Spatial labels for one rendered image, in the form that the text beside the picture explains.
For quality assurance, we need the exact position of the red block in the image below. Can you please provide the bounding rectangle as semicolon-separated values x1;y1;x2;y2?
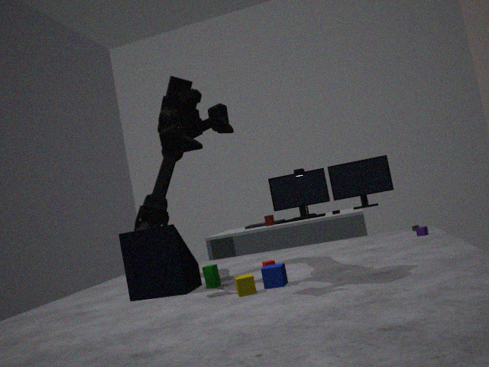
262;260;275;267

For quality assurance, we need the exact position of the small purple block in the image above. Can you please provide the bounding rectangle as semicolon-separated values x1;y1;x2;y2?
416;226;429;236

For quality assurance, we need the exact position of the blue block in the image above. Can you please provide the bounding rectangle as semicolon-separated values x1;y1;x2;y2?
261;263;288;290

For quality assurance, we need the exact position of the yellow block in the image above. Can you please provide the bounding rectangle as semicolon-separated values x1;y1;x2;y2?
235;274;257;297

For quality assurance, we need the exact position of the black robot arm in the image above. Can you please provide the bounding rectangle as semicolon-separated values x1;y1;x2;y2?
134;76;202;231

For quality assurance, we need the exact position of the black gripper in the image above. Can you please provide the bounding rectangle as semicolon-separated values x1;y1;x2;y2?
159;103;234;156

